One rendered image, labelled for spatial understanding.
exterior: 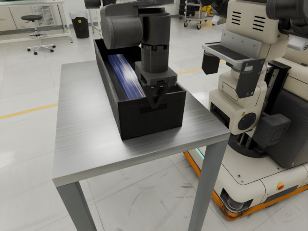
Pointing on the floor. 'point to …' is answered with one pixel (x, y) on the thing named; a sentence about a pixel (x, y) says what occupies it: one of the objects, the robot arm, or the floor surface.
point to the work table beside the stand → (100, 125)
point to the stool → (37, 34)
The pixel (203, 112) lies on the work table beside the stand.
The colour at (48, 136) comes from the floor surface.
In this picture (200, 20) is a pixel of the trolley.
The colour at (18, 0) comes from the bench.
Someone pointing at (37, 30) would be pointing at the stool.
